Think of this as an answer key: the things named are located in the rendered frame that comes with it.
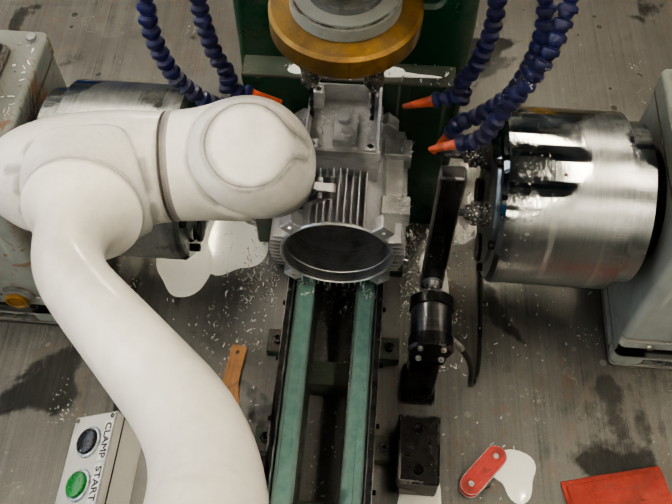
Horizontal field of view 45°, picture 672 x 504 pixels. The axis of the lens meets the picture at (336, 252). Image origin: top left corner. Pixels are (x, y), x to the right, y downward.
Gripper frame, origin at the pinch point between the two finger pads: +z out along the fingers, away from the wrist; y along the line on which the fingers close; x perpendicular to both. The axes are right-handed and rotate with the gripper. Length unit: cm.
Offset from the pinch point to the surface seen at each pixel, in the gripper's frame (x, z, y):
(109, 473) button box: 33.8, -15.1, 16.7
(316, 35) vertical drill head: -16.5, -16.4, -3.2
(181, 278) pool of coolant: 12.3, 28.8, 20.4
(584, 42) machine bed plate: -41, 60, -51
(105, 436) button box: 30.1, -13.5, 18.0
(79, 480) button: 34.7, -15.7, 19.8
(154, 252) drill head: 8.5, 6.1, 19.2
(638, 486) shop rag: 37, 14, -52
